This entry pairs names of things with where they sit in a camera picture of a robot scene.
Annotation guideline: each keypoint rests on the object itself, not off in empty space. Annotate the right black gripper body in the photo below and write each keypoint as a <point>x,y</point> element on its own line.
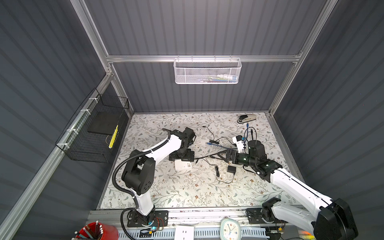
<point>239,158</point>

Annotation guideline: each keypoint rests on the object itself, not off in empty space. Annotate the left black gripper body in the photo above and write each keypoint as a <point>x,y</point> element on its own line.
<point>184,155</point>

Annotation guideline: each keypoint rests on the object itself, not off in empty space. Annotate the white network switch box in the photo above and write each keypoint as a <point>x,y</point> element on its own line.
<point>182,165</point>

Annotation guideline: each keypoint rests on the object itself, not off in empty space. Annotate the black power adapter with cable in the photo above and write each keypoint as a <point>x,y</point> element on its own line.
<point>227,177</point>

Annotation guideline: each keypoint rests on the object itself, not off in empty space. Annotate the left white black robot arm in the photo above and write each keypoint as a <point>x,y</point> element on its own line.
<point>135,175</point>

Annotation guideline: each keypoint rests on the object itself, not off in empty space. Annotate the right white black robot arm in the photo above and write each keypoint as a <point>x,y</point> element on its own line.
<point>322,216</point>

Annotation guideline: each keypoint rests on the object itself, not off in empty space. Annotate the floral patterned table mat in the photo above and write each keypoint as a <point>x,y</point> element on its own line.
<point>198,187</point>

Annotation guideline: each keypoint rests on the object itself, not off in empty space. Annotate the black white stapler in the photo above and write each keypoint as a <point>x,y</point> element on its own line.
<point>246,118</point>

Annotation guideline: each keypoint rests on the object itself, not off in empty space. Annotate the yellow marker in basket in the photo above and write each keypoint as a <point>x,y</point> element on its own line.
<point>113,138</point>

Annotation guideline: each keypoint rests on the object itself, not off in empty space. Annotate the white analog clock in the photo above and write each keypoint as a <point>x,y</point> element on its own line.
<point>230,230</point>

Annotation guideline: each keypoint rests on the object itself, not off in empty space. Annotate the black pad in basket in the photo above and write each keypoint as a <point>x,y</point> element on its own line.
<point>104,124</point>

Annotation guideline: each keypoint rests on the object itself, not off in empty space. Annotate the red pencil cup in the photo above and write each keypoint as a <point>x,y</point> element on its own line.
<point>97,231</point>

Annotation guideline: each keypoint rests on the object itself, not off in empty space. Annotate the white wall power socket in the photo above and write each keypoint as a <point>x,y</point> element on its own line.
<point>184,233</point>

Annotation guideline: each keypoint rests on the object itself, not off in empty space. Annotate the white wire mesh basket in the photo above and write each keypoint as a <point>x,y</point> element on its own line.
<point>212,71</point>

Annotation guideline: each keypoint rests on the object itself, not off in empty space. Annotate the black wire wall basket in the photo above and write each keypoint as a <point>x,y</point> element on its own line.
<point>79,145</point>

